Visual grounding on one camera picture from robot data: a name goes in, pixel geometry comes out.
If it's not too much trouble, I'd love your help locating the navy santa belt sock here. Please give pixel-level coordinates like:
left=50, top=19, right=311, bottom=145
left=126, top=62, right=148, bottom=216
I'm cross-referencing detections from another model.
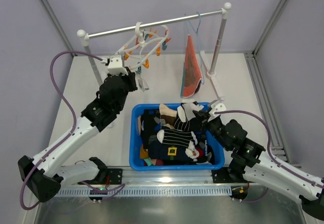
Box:
left=148, top=143, right=215, bottom=165

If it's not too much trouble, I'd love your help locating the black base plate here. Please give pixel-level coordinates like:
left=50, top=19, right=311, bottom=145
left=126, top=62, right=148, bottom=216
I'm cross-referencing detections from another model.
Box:
left=211, top=167, right=247, bottom=184
left=101, top=168, right=123, bottom=185

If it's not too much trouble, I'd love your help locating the aluminium rail frame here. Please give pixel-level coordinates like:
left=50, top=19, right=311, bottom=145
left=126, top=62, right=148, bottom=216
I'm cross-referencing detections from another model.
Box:
left=30, top=52, right=308, bottom=197

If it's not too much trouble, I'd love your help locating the orange clothes peg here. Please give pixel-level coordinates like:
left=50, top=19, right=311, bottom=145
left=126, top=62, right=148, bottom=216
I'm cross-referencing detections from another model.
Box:
left=142, top=59, right=149, bottom=69

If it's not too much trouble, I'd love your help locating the white striped sock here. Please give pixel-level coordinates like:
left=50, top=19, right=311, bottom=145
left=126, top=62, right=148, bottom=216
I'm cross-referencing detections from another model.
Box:
left=177, top=102, right=204, bottom=122
left=136, top=71, right=149, bottom=92

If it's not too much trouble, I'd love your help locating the white oval clip hanger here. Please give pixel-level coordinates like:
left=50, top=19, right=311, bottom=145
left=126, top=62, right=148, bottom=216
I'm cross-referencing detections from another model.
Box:
left=115, top=22, right=171, bottom=71

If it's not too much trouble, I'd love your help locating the beige brown sock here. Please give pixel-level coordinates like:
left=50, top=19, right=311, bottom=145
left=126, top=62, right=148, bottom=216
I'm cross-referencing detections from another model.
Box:
left=159, top=104, right=177, bottom=125

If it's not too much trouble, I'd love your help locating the orange bear towel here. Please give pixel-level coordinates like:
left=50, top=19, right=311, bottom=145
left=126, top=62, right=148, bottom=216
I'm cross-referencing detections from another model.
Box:
left=180, top=34, right=202, bottom=98

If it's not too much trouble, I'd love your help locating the blue plastic bin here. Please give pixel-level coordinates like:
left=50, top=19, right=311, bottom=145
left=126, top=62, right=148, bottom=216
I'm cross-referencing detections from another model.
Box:
left=129, top=102, right=226, bottom=171

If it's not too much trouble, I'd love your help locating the white clothes rack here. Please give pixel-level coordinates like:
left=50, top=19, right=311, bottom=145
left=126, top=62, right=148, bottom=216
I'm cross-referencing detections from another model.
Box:
left=77, top=3, right=232, bottom=102

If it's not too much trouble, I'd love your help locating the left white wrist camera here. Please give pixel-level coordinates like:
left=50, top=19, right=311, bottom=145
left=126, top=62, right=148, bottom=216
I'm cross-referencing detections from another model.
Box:
left=101, top=55, right=128, bottom=76

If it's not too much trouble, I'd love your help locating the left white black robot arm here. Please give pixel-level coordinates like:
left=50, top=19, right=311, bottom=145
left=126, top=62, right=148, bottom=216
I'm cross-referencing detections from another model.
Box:
left=18, top=70, right=137, bottom=203

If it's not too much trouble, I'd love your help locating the blue wire hanger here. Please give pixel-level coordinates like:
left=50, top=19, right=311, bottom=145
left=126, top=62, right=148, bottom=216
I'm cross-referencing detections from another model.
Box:
left=185, top=12, right=205, bottom=84

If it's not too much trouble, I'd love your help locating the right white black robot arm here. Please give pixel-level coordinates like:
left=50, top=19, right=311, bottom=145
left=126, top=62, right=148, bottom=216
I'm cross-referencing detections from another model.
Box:
left=194, top=111, right=323, bottom=220

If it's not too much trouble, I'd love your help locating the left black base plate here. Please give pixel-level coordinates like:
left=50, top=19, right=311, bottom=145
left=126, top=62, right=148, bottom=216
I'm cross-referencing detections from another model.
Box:
left=101, top=168, right=123, bottom=185

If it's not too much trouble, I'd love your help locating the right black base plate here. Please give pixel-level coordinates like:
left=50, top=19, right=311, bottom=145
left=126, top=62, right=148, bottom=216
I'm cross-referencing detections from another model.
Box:
left=211, top=167, right=247, bottom=184

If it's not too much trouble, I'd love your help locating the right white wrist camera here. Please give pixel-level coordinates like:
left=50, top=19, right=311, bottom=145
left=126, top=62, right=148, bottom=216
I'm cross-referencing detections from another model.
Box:
left=208, top=100, right=227, bottom=121

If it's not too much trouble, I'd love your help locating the black white pinstripe sock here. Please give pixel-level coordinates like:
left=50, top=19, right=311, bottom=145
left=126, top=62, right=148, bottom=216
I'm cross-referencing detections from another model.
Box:
left=173, top=115, right=196, bottom=131

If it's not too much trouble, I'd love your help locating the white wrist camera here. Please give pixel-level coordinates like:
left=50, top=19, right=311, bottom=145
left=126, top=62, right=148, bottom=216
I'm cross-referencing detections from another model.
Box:
left=208, top=100, right=227, bottom=121
left=101, top=55, right=128, bottom=76

